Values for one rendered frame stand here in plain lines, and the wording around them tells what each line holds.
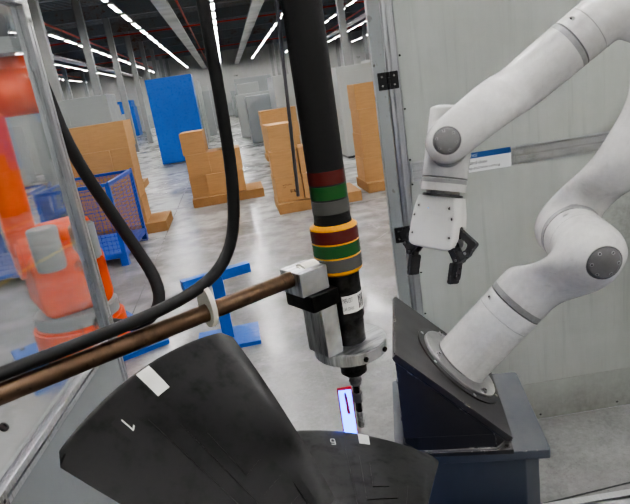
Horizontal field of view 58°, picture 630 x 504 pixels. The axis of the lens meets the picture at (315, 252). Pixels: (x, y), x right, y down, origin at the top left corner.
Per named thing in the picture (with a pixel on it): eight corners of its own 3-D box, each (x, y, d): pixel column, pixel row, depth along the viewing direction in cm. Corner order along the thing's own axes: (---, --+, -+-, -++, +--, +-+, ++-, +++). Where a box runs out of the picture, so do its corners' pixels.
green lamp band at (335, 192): (326, 202, 48) (324, 188, 47) (302, 200, 50) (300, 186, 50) (355, 193, 50) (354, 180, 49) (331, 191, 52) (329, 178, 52)
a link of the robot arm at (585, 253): (526, 304, 125) (605, 221, 118) (559, 350, 108) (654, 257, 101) (485, 276, 123) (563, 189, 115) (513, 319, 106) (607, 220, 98)
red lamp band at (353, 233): (332, 248, 48) (330, 234, 48) (301, 242, 52) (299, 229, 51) (369, 234, 51) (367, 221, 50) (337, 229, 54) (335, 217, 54)
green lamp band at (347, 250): (334, 263, 48) (332, 249, 48) (303, 255, 52) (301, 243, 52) (370, 248, 51) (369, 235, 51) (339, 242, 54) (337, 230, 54)
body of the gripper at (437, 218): (409, 186, 108) (402, 244, 109) (456, 190, 100) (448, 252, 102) (432, 188, 113) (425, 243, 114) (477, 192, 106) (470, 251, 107)
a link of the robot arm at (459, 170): (467, 179, 100) (467, 180, 109) (477, 103, 99) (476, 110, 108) (420, 174, 103) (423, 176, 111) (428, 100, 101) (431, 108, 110)
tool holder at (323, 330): (331, 385, 48) (314, 278, 46) (284, 362, 54) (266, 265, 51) (403, 345, 53) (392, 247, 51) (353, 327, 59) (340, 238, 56)
